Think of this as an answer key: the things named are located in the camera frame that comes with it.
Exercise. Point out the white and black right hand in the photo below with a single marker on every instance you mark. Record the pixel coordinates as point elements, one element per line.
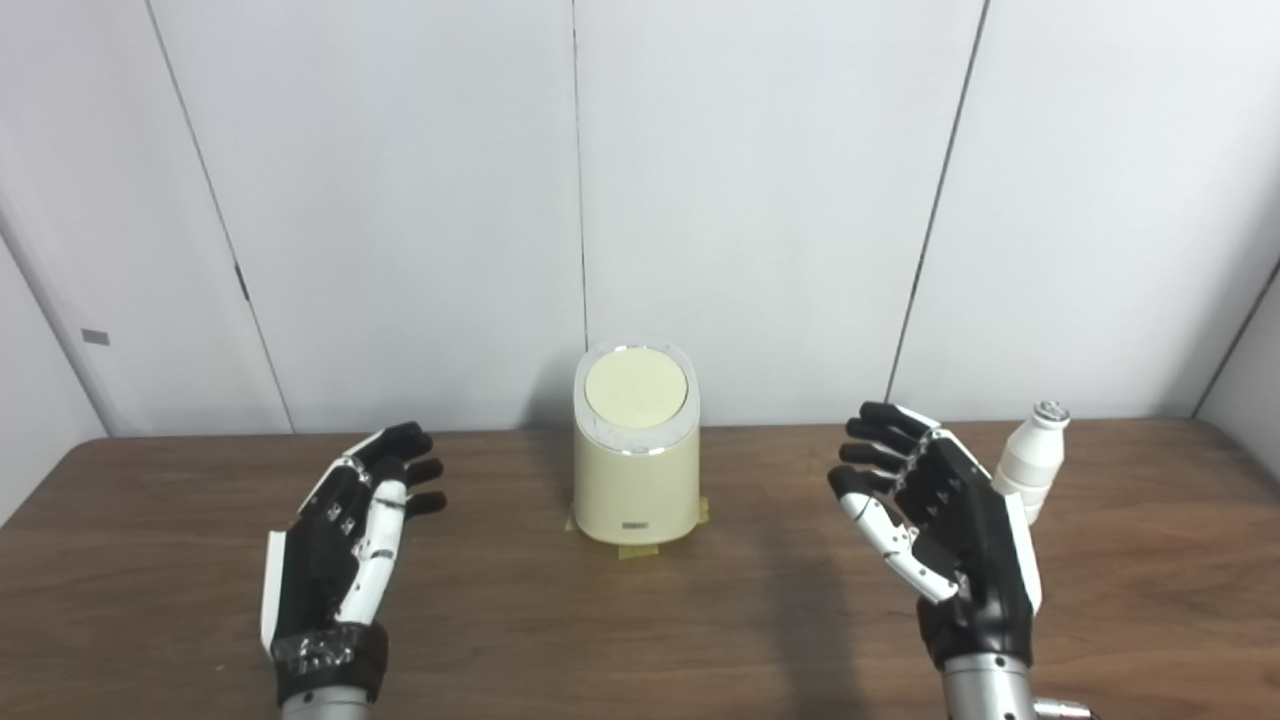
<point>975,540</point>

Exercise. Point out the white and black left hand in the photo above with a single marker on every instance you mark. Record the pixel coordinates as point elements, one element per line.
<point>335,545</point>

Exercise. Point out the small white plastic bottle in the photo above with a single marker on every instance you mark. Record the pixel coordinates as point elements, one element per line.
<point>1035,460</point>

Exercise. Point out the cream-colored bin body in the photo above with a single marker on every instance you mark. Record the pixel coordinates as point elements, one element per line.
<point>637,485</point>

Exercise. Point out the round cream bin lid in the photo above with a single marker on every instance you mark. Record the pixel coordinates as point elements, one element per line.
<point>636,388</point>

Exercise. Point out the yellow masking tape piece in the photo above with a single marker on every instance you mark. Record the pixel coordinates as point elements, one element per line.
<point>572,520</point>
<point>638,550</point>
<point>703,510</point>

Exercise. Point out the small grey wall label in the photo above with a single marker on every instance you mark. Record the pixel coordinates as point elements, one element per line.
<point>95,337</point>

